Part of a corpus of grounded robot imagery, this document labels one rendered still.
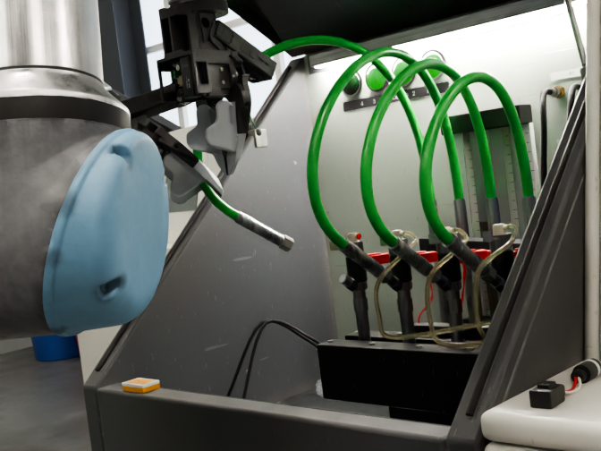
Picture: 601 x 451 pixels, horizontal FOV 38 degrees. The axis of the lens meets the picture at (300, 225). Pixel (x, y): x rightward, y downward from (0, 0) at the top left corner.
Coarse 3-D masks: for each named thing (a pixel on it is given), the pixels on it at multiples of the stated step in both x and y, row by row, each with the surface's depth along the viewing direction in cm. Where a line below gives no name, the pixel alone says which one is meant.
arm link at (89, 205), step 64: (0, 0) 50; (64, 0) 51; (0, 64) 50; (64, 64) 51; (0, 128) 48; (64, 128) 48; (128, 128) 51; (0, 192) 47; (64, 192) 47; (128, 192) 49; (0, 256) 47; (64, 256) 47; (128, 256) 49; (0, 320) 49; (64, 320) 49; (128, 320) 51
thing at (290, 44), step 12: (312, 36) 129; (324, 36) 130; (276, 48) 126; (288, 48) 127; (348, 48) 131; (360, 48) 132; (384, 72) 134; (408, 108) 135; (408, 120) 136; (420, 132) 136; (420, 144) 136; (432, 180) 137; (204, 192) 123; (216, 204) 123; (228, 216) 124
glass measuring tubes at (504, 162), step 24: (456, 120) 137; (504, 120) 131; (528, 120) 131; (456, 144) 138; (504, 144) 135; (528, 144) 132; (480, 168) 136; (504, 168) 134; (480, 192) 136; (504, 192) 134; (480, 216) 137; (504, 216) 134; (480, 288) 141; (480, 312) 140
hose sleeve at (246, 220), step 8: (240, 216) 124; (248, 216) 125; (240, 224) 124; (248, 224) 124; (256, 224) 125; (256, 232) 125; (264, 232) 125; (272, 232) 126; (272, 240) 126; (280, 240) 126
